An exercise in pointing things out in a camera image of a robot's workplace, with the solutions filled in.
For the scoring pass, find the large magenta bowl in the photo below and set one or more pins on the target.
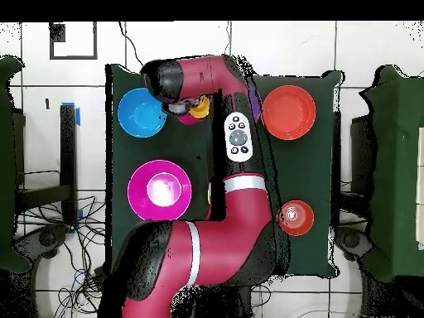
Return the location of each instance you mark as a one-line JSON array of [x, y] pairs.
[[142, 192]]

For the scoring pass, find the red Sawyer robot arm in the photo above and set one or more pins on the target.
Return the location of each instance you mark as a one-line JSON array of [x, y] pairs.
[[225, 232]]

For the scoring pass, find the blue bowl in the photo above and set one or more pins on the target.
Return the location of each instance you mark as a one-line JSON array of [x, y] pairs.
[[139, 116]]

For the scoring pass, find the small crimson bowl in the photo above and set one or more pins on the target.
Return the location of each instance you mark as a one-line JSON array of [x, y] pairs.
[[192, 121]]

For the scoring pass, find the stack of yellow cups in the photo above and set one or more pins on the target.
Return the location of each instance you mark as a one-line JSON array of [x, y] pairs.
[[202, 109]]

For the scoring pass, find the green covered side table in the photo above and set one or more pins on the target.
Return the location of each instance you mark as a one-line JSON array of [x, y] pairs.
[[397, 165], [5, 165]]

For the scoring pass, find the dark green table cloth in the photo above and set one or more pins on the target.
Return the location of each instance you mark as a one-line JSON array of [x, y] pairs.
[[305, 172]]

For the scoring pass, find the large red-orange bowl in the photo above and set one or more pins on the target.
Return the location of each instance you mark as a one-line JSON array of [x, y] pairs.
[[289, 112]]

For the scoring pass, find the purple bowl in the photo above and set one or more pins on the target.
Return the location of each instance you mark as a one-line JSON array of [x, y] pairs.
[[255, 106]]

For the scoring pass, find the black metal stand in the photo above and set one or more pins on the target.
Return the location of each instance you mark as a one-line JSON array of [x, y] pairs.
[[68, 165]]

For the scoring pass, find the black square floor frame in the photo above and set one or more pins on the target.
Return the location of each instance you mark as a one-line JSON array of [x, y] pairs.
[[58, 32]]

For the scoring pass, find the small orange bowl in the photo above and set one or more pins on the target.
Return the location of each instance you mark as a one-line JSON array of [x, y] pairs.
[[301, 225]]

